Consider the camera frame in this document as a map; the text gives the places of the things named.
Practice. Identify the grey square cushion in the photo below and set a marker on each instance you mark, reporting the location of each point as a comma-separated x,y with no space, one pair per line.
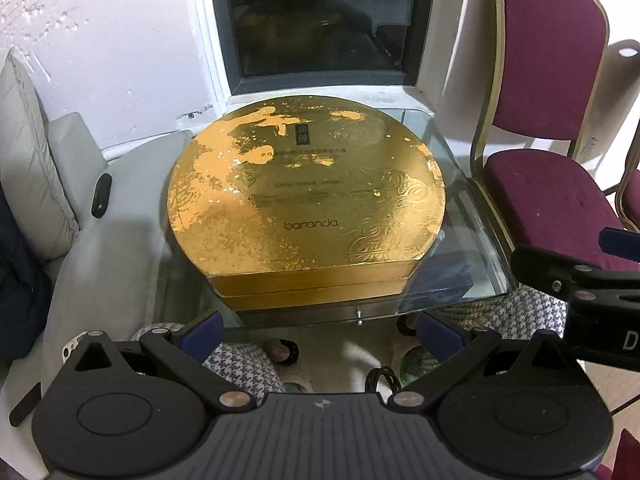
70,155

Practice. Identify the houndstooth patterned cloth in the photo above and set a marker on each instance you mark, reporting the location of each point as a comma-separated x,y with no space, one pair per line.
500,310

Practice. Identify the gold round gift box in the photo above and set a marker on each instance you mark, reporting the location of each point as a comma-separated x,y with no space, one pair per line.
310,292

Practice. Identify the black remote control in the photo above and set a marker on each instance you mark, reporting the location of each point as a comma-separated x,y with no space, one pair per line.
102,195

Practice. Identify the black flat strip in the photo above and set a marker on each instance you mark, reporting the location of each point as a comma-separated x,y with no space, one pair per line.
25,405

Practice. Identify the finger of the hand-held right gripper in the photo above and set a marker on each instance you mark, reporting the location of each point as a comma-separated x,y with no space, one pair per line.
620,242
550,267

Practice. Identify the white wall socket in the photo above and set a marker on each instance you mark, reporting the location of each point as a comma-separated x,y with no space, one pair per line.
591,146

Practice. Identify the glass desktop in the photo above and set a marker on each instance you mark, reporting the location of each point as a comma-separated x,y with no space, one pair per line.
465,220

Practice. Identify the dark blue cloth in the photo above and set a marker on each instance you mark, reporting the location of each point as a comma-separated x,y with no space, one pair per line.
20,285

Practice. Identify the dark round container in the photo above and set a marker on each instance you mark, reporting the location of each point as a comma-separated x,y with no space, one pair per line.
281,352

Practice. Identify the green round object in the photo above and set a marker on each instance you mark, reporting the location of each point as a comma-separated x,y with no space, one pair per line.
417,367

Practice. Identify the grey sofa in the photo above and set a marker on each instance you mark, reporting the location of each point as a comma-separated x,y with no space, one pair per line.
115,270

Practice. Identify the gold round box lid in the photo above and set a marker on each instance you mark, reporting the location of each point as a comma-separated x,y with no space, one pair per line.
300,185

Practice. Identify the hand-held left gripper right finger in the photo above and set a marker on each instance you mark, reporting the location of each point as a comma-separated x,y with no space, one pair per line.
440,337

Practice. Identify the pale ribbed cushion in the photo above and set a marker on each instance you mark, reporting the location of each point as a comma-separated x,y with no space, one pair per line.
30,160

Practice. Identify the maroon padded banquet chair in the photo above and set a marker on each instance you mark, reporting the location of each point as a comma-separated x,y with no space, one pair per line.
632,190
550,185

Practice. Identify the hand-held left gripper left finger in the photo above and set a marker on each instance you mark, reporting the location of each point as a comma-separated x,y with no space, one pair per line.
202,337

